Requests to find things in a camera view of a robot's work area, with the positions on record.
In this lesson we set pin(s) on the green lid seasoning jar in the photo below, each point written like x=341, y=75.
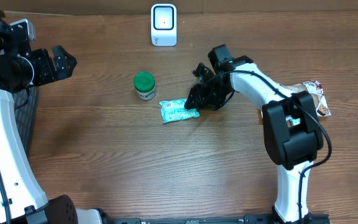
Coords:
x=144, y=83

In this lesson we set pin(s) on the white brown snack pouch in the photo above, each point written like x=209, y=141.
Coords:
x=315, y=89

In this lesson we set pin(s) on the teal wet wipes pack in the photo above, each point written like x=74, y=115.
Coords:
x=174, y=110

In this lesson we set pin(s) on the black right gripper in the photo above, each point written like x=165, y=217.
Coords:
x=199, y=93

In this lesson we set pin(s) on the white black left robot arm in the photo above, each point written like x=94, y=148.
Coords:
x=22, y=200

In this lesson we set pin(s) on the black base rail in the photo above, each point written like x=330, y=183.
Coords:
x=247, y=219

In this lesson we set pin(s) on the grey plastic mesh basket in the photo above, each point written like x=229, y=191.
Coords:
x=25, y=116

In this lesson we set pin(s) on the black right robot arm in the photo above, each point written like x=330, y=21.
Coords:
x=292, y=132

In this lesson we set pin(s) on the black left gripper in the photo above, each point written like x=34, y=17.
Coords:
x=51, y=73

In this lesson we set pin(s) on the teal tissue pack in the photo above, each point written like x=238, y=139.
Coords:
x=295, y=122

